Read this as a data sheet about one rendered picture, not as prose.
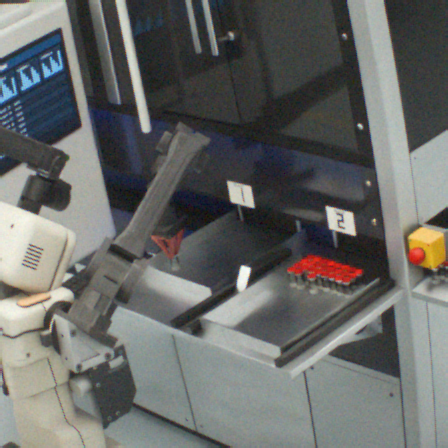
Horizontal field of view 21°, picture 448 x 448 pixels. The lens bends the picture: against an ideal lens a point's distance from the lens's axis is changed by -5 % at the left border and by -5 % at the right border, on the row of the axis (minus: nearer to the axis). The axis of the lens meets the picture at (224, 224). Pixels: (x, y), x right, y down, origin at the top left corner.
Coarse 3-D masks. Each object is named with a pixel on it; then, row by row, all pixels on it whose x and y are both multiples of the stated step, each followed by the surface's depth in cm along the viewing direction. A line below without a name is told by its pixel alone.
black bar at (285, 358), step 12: (384, 288) 289; (360, 300) 285; (372, 300) 286; (348, 312) 281; (336, 324) 279; (312, 336) 275; (324, 336) 277; (300, 348) 272; (276, 360) 269; (288, 360) 270
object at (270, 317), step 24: (288, 264) 305; (264, 288) 301; (288, 288) 300; (216, 312) 292; (240, 312) 294; (264, 312) 292; (288, 312) 290; (312, 312) 288; (336, 312) 281; (240, 336) 280; (264, 336) 282; (288, 336) 280
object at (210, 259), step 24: (192, 240) 329; (216, 240) 331; (240, 240) 328; (264, 240) 326; (288, 240) 316; (168, 264) 323; (192, 264) 321; (216, 264) 318; (240, 264) 316; (192, 288) 306; (216, 288) 302
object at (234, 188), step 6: (228, 186) 322; (234, 186) 320; (240, 186) 319; (246, 186) 317; (234, 192) 321; (240, 192) 320; (246, 192) 318; (234, 198) 323; (240, 198) 321; (246, 198) 319; (240, 204) 322; (246, 204) 320; (252, 204) 318
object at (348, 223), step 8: (328, 208) 297; (328, 216) 299; (336, 216) 297; (344, 216) 294; (352, 216) 292; (336, 224) 298; (344, 224) 296; (352, 224) 294; (344, 232) 297; (352, 232) 295
